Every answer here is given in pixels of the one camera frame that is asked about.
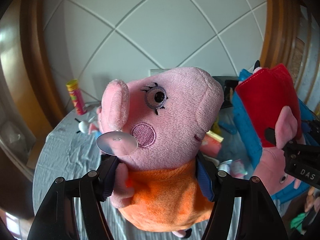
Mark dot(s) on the pastel tissue pack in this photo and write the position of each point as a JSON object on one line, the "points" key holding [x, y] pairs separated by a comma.
{"points": [[235, 168]]}

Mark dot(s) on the pig plush orange dress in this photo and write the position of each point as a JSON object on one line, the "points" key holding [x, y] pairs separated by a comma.
{"points": [[169, 114]]}

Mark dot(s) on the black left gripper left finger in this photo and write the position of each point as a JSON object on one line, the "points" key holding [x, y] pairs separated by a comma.
{"points": [[55, 218]]}

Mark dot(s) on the black box on table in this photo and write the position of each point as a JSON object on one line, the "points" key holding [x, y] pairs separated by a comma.
{"points": [[228, 84]]}

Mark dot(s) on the white wall switch panel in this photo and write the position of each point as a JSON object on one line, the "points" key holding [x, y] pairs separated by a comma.
{"points": [[157, 71]]}

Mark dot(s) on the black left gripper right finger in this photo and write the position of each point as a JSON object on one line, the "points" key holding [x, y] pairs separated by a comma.
{"points": [[243, 209]]}

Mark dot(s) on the red chips can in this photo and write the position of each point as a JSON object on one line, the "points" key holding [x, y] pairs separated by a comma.
{"points": [[76, 96]]}

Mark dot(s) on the pig plush red dress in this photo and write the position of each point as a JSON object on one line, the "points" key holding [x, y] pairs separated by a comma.
{"points": [[270, 100]]}

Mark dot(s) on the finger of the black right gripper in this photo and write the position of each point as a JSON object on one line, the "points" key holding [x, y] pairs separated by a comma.
{"points": [[277, 139]]}

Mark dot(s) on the clear suction cup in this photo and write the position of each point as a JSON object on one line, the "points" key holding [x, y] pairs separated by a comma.
{"points": [[117, 143]]}

